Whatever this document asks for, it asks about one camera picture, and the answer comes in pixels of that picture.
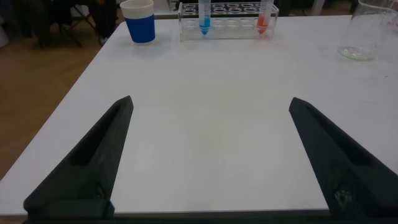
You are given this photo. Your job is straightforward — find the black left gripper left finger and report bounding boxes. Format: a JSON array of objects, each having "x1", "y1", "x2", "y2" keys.
[{"x1": 23, "y1": 95, "x2": 134, "y2": 220}]

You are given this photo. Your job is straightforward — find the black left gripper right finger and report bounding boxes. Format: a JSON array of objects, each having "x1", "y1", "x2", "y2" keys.
[{"x1": 288, "y1": 96, "x2": 398, "y2": 220}]

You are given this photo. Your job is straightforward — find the test tube with blue pigment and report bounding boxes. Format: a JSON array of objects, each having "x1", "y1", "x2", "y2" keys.
[{"x1": 198, "y1": 0, "x2": 212, "y2": 36}]

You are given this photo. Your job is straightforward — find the clear glass beaker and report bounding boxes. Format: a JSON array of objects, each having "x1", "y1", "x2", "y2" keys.
[{"x1": 338, "y1": 0, "x2": 398, "y2": 62}]

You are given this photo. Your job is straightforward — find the test tube with red pigment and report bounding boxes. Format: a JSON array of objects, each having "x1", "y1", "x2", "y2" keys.
[{"x1": 256, "y1": 0, "x2": 274, "y2": 35}]

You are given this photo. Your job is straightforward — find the clear acrylic test tube rack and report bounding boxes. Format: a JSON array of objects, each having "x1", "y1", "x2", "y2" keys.
[{"x1": 178, "y1": 1, "x2": 280, "y2": 42}]

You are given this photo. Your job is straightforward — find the black folding chair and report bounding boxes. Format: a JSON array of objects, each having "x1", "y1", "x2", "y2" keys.
[{"x1": 57, "y1": 6, "x2": 103, "y2": 49}]

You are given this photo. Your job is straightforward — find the blue paper cup white rim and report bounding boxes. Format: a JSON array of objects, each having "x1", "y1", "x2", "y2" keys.
[{"x1": 119, "y1": 0, "x2": 156, "y2": 44}]

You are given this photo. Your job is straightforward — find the person in white t-shirt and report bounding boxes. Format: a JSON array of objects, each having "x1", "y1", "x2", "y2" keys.
[{"x1": 90, "y1": 0, "x2": 121, "y2": 46}]

